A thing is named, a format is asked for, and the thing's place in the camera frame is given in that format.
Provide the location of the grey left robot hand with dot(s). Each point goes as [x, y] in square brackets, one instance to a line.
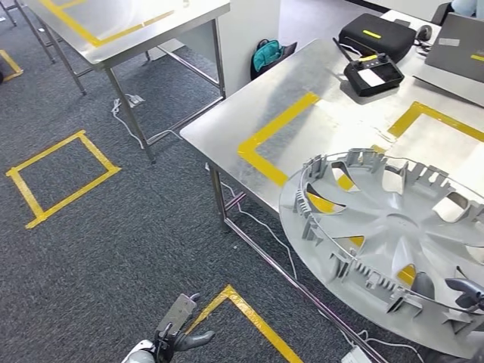
[192, 340]

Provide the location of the white desk under laptop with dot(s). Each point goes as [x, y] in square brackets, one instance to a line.
[416, 70]

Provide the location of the black zip case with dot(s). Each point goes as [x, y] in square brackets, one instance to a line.
[378, 37]

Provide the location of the black remote controller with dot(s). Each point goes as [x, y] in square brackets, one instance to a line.
[374, 77]

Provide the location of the black computer mouse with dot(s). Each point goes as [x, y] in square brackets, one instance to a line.
[424, 32]

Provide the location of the person at laptop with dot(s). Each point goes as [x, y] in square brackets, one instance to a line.
[469, 6]

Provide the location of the grey plastic wheel cover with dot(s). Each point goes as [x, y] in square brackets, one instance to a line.
[397, 235]

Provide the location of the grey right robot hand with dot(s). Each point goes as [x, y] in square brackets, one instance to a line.
[469, 293]

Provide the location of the white desk with side panel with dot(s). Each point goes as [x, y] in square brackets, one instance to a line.
[249, 25]

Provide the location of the steel workbench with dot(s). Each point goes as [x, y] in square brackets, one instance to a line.
[226, 120]

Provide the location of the steel table with tape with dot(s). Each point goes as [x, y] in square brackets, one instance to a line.
[132, 30]

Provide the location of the yellow tape rectangle on steel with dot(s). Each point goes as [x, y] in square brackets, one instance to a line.
[83, 32]

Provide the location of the grey laptop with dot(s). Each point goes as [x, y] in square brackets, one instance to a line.
[457, 50]

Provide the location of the yellow double-square tape outline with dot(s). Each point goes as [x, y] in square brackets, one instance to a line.
[264, 140]

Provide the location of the teal and black backpack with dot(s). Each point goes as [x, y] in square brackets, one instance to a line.
[268, 55]

